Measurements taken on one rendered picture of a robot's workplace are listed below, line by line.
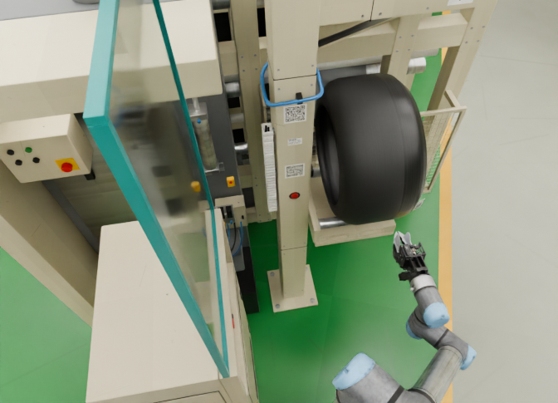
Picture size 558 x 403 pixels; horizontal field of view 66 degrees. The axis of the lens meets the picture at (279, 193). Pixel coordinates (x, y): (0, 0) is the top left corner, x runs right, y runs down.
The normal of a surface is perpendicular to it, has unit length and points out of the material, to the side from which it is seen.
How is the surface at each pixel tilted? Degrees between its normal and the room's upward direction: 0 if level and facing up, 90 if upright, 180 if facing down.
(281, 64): 90
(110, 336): 0
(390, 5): 90
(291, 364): 0
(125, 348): 0
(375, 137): 33
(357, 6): 90
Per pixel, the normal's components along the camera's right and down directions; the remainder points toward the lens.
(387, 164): 0.11, 0.25
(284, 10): 0.16, 0.80
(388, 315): -0.03, -0.58
